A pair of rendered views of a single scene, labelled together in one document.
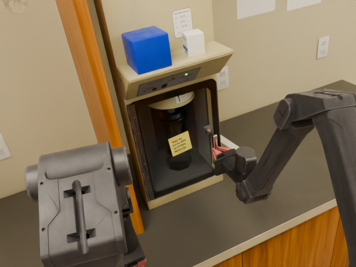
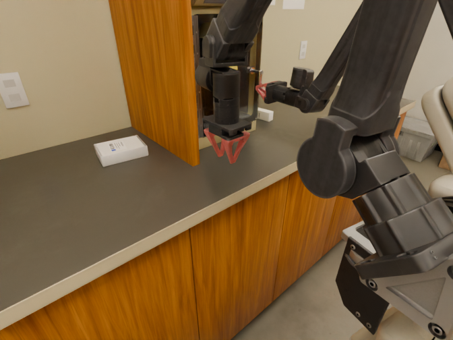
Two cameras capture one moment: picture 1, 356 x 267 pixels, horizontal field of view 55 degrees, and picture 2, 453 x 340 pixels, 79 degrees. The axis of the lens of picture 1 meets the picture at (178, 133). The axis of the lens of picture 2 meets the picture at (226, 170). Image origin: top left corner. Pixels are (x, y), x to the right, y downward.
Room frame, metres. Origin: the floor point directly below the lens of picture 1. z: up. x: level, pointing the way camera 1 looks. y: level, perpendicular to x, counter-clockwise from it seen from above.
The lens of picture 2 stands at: (0.02, 0.37, 1.40)
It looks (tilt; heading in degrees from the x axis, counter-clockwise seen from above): 30 degrees down; 339
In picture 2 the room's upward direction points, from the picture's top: straight up
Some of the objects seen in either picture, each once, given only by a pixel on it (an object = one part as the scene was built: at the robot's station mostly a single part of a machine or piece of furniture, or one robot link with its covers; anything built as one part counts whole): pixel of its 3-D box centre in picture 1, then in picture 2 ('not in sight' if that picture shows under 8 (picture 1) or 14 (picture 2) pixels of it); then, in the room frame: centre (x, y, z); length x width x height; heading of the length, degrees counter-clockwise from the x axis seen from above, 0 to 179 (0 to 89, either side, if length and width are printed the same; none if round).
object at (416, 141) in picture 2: not in sight; (405, 136); (1.98, -2.53, 0.17); 0.60 x 0.42 x 0.33; 18
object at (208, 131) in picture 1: (212, 142); (256, 80); (0.99, -0.12, 1.17); 0.05 x 0.03 x 0.10; 20
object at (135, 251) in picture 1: (124, 240); (226, 112); (0.57, 0.17, 1.21); 0.10 x 0.07 x 0.07; 20
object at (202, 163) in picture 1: (180, 142); (230, 76); (0.98, -0.01, 1.19); 0.30 x 0.01 x 0.40; 110
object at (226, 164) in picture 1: (231, 166); (281, 94); (0.87, -0.16, 1.14); 0.10 x 0.07 x 0.07; 110
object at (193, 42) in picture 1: (193, 42); not in sight; (0.95, -0.08, 1.54); 0.05 x 0.05 x 0.06; 10
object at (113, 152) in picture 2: not in sight; (121, 150); (1.00, 0.41, 0.96); 0.16 x 0.12 x 0.04; 102
